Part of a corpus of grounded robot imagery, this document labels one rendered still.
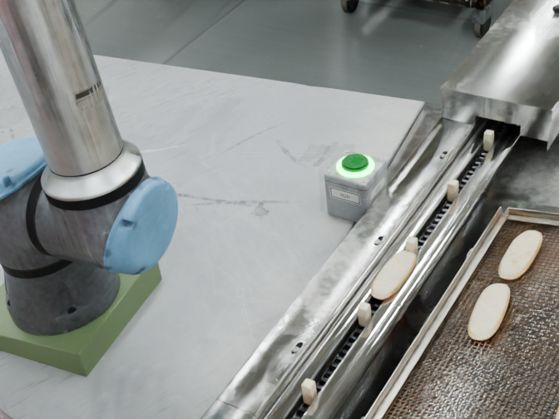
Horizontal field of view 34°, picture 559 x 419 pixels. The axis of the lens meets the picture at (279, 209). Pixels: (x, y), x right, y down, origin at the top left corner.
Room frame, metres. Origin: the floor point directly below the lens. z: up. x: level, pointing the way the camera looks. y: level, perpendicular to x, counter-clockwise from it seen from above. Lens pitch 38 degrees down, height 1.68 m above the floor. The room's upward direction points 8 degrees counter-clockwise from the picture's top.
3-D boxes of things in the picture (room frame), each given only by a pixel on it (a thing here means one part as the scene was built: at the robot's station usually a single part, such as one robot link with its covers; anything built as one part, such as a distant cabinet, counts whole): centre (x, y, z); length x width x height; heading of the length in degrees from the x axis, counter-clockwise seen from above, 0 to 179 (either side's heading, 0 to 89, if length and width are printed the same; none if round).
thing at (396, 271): (0.89, -0.14, 0.86); 0.10 x 0.04 x 0.01; 144
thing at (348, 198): (1.08, -0.12, 0.84); 0.08 x 0.08 x 0.11; 54
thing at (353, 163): (1.08, -0.12, 0.90); 0.04 x 0.04 x 0.02
